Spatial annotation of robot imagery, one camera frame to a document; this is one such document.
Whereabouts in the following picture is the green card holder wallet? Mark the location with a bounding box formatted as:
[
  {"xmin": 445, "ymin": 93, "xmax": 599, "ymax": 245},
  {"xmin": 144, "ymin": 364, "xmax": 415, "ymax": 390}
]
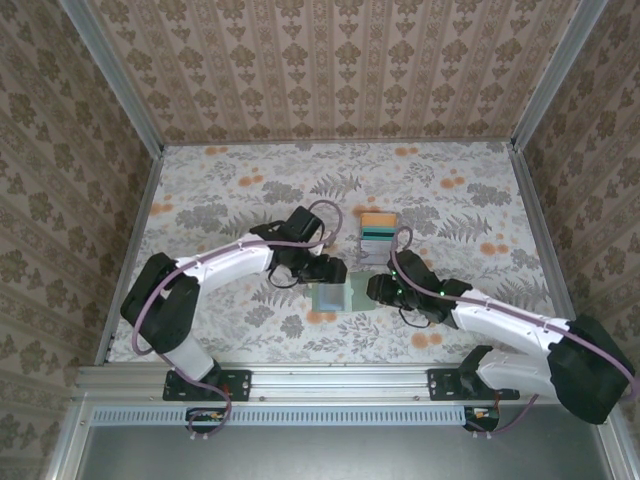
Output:
[{"xmin": 310, "ymin": 271, "xmax": 377, "ymax": 317}]

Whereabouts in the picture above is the white printed card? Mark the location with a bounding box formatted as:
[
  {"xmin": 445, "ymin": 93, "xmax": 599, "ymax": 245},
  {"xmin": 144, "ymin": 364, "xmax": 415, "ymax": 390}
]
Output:
[{"xmin": 360, "ymin": 239, "xmax": 396, "ymax": 265}]

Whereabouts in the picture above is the orange card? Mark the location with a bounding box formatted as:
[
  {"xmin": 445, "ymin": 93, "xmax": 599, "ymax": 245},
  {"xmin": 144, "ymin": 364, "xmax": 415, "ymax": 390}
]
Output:
[{"xmin": 360, "ymin": 213, "xmax": 399, "ymax": 229}]

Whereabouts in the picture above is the stack of coloured sponges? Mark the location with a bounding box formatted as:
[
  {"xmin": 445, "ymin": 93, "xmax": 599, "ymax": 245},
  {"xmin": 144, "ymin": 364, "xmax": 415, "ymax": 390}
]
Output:
[{"xmin": 357, "ymin": 212, "xmax": 401, "ymax": 266}]

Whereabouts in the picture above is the right black connector board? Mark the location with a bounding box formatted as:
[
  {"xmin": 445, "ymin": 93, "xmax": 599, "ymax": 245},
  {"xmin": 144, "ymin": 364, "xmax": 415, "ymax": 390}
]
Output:
[{"xmin": 463, "ymin": 405, "xmax": 501, "ymax": 432}]

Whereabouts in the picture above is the black connector board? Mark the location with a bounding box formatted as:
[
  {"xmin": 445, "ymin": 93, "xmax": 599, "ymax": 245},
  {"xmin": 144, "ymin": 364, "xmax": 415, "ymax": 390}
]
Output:
[
  {"xmin": 463, "ymin": 405, "xmax": 501, "ymax": 432},
  {"xmin": 185, "ymin": 407, "xmax": 227, "ymax": 434}
]

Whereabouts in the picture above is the grey metal sheet panel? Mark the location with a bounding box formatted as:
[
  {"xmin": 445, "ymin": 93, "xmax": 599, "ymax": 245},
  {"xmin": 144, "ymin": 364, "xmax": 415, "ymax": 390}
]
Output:
[{"xmin": 77, "ymin": 424, "xmax": 619, "ymax": 480}]

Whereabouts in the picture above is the left black connector board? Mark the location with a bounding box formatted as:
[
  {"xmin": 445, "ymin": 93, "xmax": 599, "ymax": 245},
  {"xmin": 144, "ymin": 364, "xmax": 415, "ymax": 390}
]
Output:
[{"xmin": 185, "ymin": 407, "xmax": 227, "ymax": 434}]

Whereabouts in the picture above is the left thin black cable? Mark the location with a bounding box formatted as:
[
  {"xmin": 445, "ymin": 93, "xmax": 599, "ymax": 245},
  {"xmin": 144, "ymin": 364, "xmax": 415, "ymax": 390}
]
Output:
[{"xmin": 265, "ymin": 263, "xmax": 297, "ymax": 290}]

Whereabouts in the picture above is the thin black cable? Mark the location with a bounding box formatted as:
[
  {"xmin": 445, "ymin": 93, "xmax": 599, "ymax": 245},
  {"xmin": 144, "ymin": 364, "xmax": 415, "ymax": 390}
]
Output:
[
  {"xmin": 398, "ymin": 304, "xmax": 432, "ymax": 330},
  {"xmin": 265, "ymin": 263, "xmax": 297, "ymax": 290}
]

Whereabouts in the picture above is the right thin black cable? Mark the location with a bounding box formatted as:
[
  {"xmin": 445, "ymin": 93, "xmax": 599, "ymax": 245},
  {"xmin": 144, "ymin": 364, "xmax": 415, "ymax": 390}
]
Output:
[{"xmin": 398, "ymin": 304, "xmax": 432, "ymax": 330}]

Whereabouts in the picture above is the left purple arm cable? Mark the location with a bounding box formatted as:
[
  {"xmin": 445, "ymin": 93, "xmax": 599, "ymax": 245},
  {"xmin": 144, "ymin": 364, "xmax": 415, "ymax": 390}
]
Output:
[{"xmin": 129, "ymin": 199, "xmax": 345, "ymax": 442}]

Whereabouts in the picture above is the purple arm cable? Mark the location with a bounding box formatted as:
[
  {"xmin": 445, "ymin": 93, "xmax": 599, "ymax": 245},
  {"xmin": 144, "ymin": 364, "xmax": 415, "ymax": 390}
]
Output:
[
  {"xmin": 129, "ymin": 199, "xmax": 345, "ymax": 442},
  {"xmin": 388, "ymin": 226, "xmax": 640, "ymax": 437}
]

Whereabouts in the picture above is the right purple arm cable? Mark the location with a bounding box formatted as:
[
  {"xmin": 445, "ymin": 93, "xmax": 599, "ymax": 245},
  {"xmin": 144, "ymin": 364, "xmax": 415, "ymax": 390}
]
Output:
[{"xmin": 388, "ymin": 226, "xmax": 640, "ymax": 437}]

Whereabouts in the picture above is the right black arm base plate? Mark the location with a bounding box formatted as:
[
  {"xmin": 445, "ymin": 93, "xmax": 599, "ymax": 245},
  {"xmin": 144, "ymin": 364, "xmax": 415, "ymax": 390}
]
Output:
[{"xmin": 427, "ymin": 368, "xmax": 521, "ymax": 402}]

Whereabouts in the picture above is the long aluminium table edge rail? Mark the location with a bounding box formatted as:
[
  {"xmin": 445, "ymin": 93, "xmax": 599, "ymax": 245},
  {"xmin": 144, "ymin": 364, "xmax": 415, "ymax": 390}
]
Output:
[{"xmin": 74, "ymin": 364, "xmax": 609, "ymax": 401}]

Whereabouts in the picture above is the thin aluminium wall-side rail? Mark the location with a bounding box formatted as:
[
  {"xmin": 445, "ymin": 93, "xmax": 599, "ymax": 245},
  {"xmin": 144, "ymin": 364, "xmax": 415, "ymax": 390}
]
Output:
[{"xmin": 160, "ymin": 135, "xmax": 516, "ymax": 149}]

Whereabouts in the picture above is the grey slotted cable duct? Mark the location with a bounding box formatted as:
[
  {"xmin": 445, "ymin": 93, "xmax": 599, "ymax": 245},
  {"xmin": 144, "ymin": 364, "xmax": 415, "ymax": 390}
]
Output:
[{"xmin": 92, "ymin": 405, "xmax": 474, "ymax": 427}]

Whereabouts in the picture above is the right aluminium side rail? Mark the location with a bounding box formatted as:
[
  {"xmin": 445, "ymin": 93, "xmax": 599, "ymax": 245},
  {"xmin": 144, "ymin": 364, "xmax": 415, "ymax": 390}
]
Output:
[{"xmin": 507, "ymin": 142, "xmax": 577, "ymax": 321}]

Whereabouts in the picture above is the aluminium side rail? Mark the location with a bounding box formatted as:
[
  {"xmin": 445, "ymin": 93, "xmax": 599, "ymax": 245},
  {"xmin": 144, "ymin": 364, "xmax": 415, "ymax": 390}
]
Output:
[
  {"xmin": 507, "ymin": 142, "xmax": 577, "ymax": 321},
  {"xmin": 93, "ymin": 147, "xmax": 166, "ymax": 365}
]

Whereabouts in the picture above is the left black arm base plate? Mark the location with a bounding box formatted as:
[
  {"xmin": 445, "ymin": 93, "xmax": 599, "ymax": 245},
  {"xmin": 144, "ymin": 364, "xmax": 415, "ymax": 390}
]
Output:
[{"xmin": 163, "ymin": 368, "xmax": 252, "ymax": 402}]

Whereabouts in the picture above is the left aluminium side rail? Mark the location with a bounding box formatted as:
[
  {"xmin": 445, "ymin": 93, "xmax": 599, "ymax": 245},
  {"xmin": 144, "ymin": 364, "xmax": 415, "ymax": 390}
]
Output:
[{"xmin": 93, "ymin": 147, "xmax": 166, "ymax": 365}]

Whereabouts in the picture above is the right lower aluminium frame rail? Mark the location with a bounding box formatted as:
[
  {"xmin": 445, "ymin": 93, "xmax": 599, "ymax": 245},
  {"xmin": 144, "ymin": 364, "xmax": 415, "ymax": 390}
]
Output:
[{"xmin": 594, "ymin": 422, "xmax": 634, "ymax": 480}]

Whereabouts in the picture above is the aluminium frame rail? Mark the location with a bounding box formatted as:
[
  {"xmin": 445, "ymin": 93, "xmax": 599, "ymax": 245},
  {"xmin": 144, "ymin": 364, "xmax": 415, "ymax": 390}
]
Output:
[
  {"xmin": 42, "ymin": 394, "xmax": 91, "ymax": 480},
  {"xmin": 594, "ymin": 422, "xmax": 634, "ymax": 480}
]

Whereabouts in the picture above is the left aluminium corner post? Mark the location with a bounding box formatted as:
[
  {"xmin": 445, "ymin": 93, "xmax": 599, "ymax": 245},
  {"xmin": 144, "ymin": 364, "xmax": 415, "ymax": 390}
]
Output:
[{"xmin": 58, "ymin": 0, "xmax": 166, "ymax": 157}]

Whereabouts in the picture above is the aluminium corner post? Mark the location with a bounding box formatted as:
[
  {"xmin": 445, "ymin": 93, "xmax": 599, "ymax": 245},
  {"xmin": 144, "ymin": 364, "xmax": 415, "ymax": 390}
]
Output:
[
  {"xmin": 58, "ymin": 0, "xmax": 166, "ymax": 157},
  {"xmin": 510, "ymin": 0, "xmax": 610, "ymax": 154}
]

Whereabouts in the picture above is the right aluminium corner post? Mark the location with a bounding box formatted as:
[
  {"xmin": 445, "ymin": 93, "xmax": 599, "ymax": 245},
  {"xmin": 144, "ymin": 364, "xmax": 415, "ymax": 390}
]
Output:
[{"xmin": 510, "ymin": 0, "xmax": 610, "ymax": 154}]

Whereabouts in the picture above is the left lower aluminium frame rail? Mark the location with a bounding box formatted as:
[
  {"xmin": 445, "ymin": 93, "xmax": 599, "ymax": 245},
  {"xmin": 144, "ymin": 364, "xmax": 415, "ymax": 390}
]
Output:
[{"xmin": 42, "ymin": 394, "xmax": 91, "ymax": 480}]

